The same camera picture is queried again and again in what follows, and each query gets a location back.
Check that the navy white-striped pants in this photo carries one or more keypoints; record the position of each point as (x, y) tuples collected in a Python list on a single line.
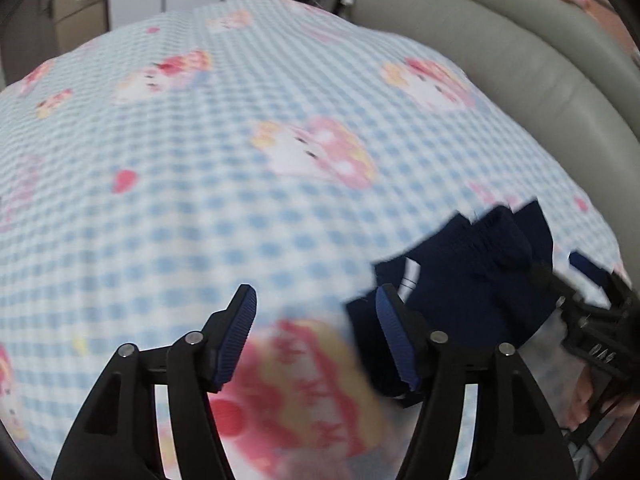
[(450, 310)]

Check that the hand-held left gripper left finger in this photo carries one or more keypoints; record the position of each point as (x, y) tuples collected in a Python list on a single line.
[(235, 340)]

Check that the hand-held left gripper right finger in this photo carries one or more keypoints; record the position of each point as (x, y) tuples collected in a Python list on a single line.
[(395, 335)]

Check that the beige cabinet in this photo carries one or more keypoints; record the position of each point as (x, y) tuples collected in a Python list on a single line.
[(80, 10)]

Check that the person's right hand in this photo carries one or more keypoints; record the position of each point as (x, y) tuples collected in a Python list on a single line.
[(580, 400)]

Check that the blue checked printed blanket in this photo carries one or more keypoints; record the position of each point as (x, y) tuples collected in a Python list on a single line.
[(200, 160)]

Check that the grey padded headboard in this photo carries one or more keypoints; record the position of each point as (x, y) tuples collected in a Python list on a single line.
[(525, 60)]

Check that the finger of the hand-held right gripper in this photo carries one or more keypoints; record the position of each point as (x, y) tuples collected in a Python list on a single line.
[(545, 277), (585, 262)]

